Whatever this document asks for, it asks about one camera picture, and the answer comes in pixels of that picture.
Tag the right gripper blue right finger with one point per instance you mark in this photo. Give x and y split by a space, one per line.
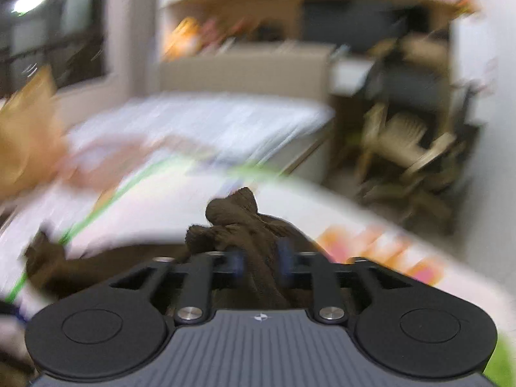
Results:
286 261

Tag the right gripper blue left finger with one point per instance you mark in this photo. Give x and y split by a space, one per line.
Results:
235 263

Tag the brown corduroy dotted garment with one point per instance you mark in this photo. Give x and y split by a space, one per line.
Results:
235 223

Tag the cartoon animal play mat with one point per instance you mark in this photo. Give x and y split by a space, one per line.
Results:
162 200

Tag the beige office chair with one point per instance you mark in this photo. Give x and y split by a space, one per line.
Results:
415 139

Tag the pink gift box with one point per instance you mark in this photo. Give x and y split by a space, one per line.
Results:
104 163

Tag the beige padded headboard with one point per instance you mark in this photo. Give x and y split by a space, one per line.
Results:
288 69

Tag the brown paper bag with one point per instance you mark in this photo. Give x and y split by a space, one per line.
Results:
32 136

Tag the black monitor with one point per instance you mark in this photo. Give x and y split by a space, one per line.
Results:
361 24

